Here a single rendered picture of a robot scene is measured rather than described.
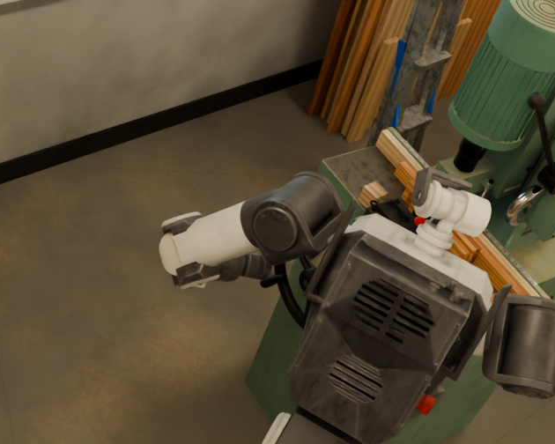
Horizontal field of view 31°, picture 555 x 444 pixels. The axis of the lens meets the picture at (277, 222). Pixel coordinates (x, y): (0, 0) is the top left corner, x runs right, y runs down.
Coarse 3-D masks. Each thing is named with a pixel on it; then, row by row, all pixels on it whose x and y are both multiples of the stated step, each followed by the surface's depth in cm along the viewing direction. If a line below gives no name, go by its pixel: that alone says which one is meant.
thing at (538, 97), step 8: (536, 96) 189; (544, 96) 190; (528, 104) 191; (536, 104) 189; (544, 104) 190; (536, 112) 193; (544, 128) 200; (544, 136) 203; (544, 144) 206; (544, 152) 211; (552, 160) 214; (544, 168) 222; (552, 168) 217; (544, 176) 222; (552, 176) 221; (544, 184) 223; (552, 184) 221; (552, 192) 222
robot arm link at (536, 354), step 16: (512, 320) 160; (528, 320) 157; (544, 320) 156; (512, 336) 158; (528, 336) 156; (544, 336) 156; (512, 352) 157; (528, 352) 156; (544, 352) 155; (512, 368) 156; (528, 368) 155; (544, 368) 155
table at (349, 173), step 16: (336, 160) 243; (352, 160) 244; (368, 160) 246; (384, 160) 248; (336, 176) 239; (352, 176) 240; (368, 176) 242; (384, 176) 243; (352, 192) 236; (400, 192) 241
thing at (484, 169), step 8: (440, 160) 226; (448, 160) 226; (480, 160) 229; (488, 160) 230; (440, 168) 225; (448, 168) 224; (456, 168) 225; (480, 168) 227; (488, 168) 228; (496, 168) 229; (456, 176) 223; (464, 176) 224; (472, 176) 225; (480, 176) 227; (488, 176) 229; (472, 184) 228; (480, 184) 230; (472, 192) 231
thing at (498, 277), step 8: (400, 168) 242; (408, 168) 242; (400, 176) 243; (408, 176) 241; (480, 256) 227; (488, 256) 227; (480, 264) 228; (488, 264) 226; (496, 264) 226; (488, 272) 227; (496, 272) 225; (504, 272) 225; (496, 280) 225; (504, 280) 223; (512, 280) 224; (496, 288) 226; (512, 288) 222; (520, 288) 222
